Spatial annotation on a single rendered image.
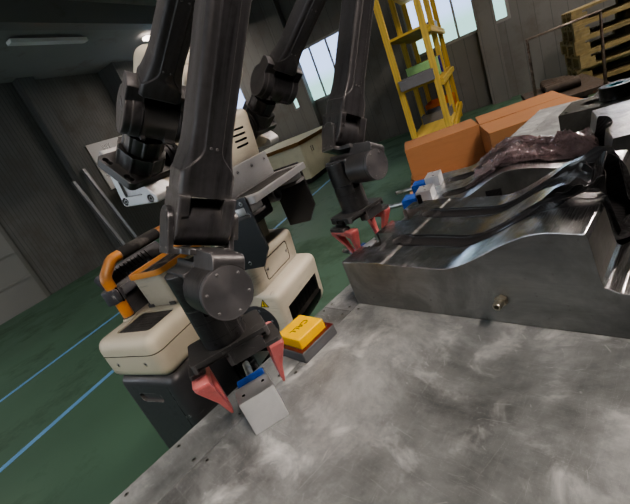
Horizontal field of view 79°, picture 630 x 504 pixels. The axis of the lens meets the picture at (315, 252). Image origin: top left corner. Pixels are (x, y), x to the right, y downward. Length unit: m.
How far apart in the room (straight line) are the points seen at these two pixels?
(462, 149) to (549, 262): 3.23
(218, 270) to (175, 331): 0.70
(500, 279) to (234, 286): 0.33
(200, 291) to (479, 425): 0.32
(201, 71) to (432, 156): 3.33
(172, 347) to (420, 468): 0.76
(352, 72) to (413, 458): 0.64
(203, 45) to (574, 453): 0.52
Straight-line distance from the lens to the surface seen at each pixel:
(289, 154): 6.91
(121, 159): 0.78
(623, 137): 0.87
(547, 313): 0.55
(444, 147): 3.68
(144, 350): 1.06
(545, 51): 8.16
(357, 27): 0.83
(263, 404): 0.54
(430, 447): 0.46
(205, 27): 0.45
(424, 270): 0.59
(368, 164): 0.70
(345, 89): 0.79
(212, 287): 0.39
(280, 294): 0.92
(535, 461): 0.44
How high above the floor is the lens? 1.15
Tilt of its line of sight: 19 degrees down
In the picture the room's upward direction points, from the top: 23 degrees counter-clockwise
